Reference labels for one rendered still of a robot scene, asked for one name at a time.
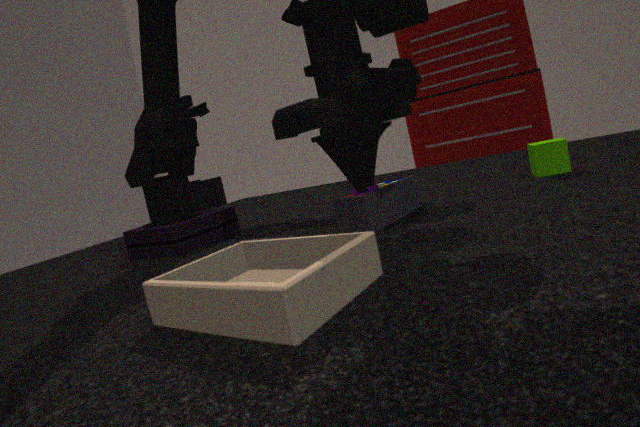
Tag beige open tray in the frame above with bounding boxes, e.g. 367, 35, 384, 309
142, 231, 383, 345

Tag green cube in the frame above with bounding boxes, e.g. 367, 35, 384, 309
527, 138, 571, 177

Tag violet blade fuse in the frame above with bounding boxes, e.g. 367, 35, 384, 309
352, 185, 379, 196

